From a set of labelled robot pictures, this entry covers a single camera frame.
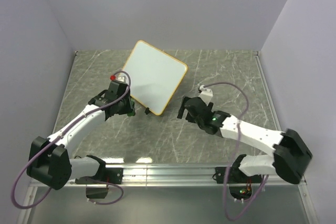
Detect green whiteboard eraser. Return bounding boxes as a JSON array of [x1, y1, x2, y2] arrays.
[[127, 100, 136, 116]]

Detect black wire whiteboard stand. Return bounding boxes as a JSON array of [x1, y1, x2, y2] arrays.
[[144, 108, 151, 115]]

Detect orange framed whiteboard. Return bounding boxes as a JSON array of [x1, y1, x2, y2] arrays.
[[122, 40, 188, 116]]

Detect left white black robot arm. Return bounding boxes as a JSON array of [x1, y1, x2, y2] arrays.
[[26, 80, 135, 190]]

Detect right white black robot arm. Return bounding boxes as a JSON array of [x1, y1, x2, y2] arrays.
[[177, 97, 313, 185]]

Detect aluminium mounting rail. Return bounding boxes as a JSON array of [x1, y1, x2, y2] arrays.
[[28, 163, 307, 188]]

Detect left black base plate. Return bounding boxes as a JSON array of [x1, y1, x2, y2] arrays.
[[75, 167, 123, 185]]

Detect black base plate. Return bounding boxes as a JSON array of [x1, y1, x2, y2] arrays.
[[212, 166, 262, 184], [75, 167, 123, 185]]

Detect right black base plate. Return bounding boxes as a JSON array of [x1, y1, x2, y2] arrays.
[[212, 166, 262, 184]]

